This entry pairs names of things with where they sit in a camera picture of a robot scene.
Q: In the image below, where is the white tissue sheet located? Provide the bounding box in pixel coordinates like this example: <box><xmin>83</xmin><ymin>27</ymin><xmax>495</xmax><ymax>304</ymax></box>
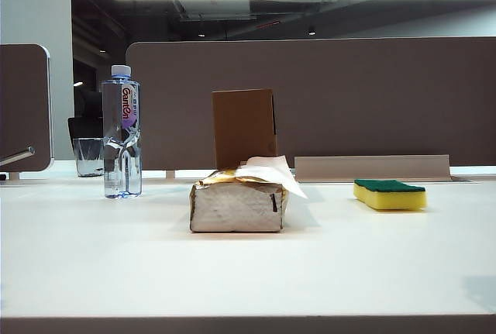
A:
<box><xmin>234</xmin><ymin>153</ymin><xmax>309</xmax><ymax>200</ymax></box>

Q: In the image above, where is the metal ladle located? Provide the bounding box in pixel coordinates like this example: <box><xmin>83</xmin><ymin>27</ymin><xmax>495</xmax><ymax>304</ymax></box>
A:
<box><xmin>0</xmin><ymin>146</ymin><xmax>36</xmax><ymax>167</ymax></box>

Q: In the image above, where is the black office chair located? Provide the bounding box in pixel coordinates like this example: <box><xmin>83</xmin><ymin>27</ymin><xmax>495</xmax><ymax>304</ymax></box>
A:
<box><xmin>67</xmin><ymin>88</ymin><xmax>105</xmax><ymax>157</ymax></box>

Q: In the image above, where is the wide brown desk partition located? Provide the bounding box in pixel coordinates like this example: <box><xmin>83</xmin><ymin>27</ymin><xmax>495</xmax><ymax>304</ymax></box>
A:
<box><xmin>125</xmin><ymin>36</ymin><xmax>496</xmax><ymax>173</ymax></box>

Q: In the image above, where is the yellow green scouring sponge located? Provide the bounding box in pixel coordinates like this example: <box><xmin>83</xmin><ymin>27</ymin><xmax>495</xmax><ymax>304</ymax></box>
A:
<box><xmin>353</xmin><ymin>178</ymin><xmax>429</xmax><ymax>212</ymax></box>

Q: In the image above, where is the clear Ganten water bottle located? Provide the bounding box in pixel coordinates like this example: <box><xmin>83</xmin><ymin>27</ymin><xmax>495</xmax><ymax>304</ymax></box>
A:
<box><xmin>101</xmin><ymin>64</ymin><xmax>143</xmax><ymax>200</ymax></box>

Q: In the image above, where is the beige cable tray lid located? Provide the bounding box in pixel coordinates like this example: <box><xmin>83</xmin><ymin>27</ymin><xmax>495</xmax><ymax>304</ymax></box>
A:
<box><xmin>293</xmin><ymin>153</ymin><xmax>452</xmax><ymax>182</ymax></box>

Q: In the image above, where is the narrow brown desk partition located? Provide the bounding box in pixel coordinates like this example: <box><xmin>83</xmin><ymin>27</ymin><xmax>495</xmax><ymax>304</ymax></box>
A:
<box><xmin>0</xmin><ymin>43</ymin><xmax>54</xmax><ymax>174</ymax></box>

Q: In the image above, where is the clear glass mug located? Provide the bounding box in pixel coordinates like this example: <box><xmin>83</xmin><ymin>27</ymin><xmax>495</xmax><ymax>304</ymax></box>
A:
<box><xmin>71</xmin><ymin>136</ymin><xmax>106</xmax><ymax>178</ymax></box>

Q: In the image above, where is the gold tissue pack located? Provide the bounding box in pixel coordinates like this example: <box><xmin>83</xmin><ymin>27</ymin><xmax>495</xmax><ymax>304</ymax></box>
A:
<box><xmin>188</xmin><ymin>167</ymin><xmax>290</xmax><ymax>234</ymax></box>

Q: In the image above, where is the brown cardboard box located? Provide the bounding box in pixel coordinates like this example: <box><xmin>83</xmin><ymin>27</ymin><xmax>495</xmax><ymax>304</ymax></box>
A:
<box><xmin>211</xmin><ymin>88</ymin><xmax>279</xmax><ymax>170</ymax></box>

